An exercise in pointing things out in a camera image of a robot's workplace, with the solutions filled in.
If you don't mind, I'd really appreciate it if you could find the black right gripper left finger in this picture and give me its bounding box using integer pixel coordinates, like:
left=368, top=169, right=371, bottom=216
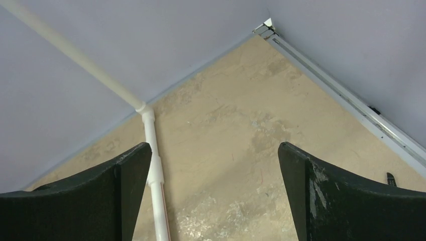
left=1, top=143, right=152, bottom=240

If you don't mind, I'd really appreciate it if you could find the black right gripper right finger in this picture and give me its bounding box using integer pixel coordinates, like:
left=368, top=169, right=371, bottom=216
left=278, top=142, right=425, bottom=240

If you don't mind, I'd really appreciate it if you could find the white PVC pipe frame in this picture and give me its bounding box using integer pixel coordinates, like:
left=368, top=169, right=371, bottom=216
left=1, top=1, right=171, bottom=240

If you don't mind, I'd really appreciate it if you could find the aluminium table edge rail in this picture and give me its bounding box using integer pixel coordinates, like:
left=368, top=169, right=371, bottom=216
left=252, top=22, right=425, bottom=177

